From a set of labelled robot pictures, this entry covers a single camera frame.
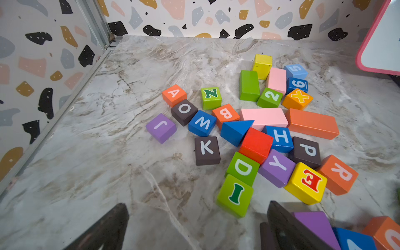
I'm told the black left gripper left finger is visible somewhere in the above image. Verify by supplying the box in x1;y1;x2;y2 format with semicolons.
65;203;129;250

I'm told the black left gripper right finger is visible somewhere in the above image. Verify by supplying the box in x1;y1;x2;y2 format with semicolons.
260;201;332;250

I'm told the yellow E block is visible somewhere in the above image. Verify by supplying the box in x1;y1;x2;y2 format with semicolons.
284;162;328;205

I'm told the orange R block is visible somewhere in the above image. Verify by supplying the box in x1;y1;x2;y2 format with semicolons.
317;155;359;196

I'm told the brown P block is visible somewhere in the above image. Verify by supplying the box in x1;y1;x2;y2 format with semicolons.
289;136;321;169

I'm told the purple triangle block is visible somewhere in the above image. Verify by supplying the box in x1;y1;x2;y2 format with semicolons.
292;211;341;250

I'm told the green I block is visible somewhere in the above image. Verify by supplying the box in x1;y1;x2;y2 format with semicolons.
216;175;254;218

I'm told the purple Y block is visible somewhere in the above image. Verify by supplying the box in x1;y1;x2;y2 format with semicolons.
258;149;296;188

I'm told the blue 7 block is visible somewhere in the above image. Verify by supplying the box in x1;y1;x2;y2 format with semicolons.
332;227;377;250

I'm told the green D block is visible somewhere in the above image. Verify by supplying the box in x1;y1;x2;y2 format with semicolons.
225;152;260;186

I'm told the blue H block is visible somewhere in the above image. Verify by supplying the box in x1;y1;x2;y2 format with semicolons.
262;126;294;153

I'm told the red cube block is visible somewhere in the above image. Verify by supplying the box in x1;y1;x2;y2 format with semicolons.
239;128;274;164

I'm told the orange 0 block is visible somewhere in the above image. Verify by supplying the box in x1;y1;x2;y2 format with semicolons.
362;216;400;250

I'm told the brown K block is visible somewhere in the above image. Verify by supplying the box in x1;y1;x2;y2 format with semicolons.
194;136;221;166

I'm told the blue triangle block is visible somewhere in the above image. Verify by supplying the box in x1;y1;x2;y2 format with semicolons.
221;120;254;147

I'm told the long orange block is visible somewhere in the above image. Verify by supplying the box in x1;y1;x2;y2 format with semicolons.
285;108;340;140

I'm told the long pink block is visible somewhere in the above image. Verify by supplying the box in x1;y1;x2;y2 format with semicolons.
239;108;289;131

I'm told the purple J block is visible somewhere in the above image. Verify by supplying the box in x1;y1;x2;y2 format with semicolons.
146;114;177;144

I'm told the orange B block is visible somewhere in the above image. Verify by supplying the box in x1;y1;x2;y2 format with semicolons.
212;104;240;130

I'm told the orange X block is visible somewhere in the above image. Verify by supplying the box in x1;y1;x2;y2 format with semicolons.
282;89;314;110

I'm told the green 2 block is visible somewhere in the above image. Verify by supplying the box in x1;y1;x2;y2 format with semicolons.
257;88;283;108

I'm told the blue W block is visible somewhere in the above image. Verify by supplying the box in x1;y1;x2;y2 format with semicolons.
188;110;217;137

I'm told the brown O block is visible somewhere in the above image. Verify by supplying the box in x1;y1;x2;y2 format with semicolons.
171;99;198;127

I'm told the tall green block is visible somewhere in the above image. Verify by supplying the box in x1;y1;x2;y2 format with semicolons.
240;70;260;102

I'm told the blue 9 block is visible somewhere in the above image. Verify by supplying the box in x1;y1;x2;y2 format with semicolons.
286;77;309;94

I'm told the green N block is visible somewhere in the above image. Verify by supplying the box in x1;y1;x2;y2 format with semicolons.
201;87;222;110

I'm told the orange A block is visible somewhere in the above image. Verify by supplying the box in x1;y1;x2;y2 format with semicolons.
162;84;187;107

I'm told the small pink block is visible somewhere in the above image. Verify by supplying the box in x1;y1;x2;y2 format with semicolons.
266;67;287;94

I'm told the light blue 5 block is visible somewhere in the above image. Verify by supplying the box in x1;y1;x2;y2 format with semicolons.
283;64;308;80

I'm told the yellow cube block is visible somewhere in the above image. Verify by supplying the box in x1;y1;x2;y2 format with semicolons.
252;54;273;80

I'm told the pink framed whiteboard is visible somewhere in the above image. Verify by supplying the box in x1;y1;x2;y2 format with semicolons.
356;0;400;76

